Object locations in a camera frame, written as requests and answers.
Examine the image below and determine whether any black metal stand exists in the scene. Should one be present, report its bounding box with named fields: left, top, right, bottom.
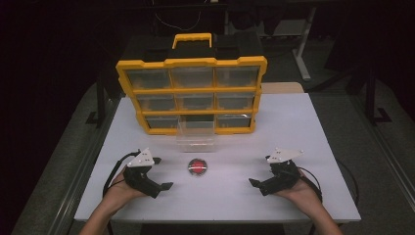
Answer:
left=346, top=65, right=392, bottom=127
left=85, top=65, right=114, bottom=127

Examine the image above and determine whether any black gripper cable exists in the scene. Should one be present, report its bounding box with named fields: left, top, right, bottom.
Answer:
left=102, top=150, right=142, bottom=199
left=297, top=159, right=360, bottom=208

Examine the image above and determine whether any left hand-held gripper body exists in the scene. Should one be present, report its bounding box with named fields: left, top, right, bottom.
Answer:
left=122, top=147, right=162, bottom=200

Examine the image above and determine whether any thin white cable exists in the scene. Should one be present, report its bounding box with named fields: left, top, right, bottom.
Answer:
left=154, top=11, right=203, bottom=33

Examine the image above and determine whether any person's right hand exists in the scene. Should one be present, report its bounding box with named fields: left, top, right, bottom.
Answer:
left=273, top=168, right=323, bottom=213

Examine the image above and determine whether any round red black tin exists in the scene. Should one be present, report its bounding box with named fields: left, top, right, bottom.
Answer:
left=187, top=158, right=208, bottom=176

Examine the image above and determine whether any set of clear organizer drawers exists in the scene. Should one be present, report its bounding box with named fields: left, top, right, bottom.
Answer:
left=126, top=66, right=261, bottom=129

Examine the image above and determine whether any light wooden board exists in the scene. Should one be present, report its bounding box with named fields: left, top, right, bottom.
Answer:
left=260, top=81, right=305, bottom=95

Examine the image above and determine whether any person's left hand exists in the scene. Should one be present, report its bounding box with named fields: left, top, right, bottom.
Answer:
left=102, top=165, right=148, bottom=211

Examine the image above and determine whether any grey metal floor rail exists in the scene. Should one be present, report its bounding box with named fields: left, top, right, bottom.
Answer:
left=53, top=97, right=122, bottom=235
left=351, top=96, right=415, bottom=205

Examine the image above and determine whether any white metal desk leg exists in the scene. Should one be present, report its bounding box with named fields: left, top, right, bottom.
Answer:
left=292, top=6, right=318, bottom=82

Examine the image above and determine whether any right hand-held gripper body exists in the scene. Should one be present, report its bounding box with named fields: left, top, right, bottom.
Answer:
left=260, top=147, right=305, bottom=197

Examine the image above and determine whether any yellow black drawer organizer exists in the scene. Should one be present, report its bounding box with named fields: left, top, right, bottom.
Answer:
left=115, top=32, right=268, bottom=136

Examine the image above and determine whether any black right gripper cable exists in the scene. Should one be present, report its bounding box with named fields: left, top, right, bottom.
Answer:
left=297, top=159, right=360, bottom=208

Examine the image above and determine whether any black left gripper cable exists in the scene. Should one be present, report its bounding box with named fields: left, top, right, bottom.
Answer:
left=102, top=150, right=142, bottom=199

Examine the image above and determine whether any clear plastic drawer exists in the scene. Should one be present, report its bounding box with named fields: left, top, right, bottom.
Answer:
left=175, top=116, right=217, bottom=154

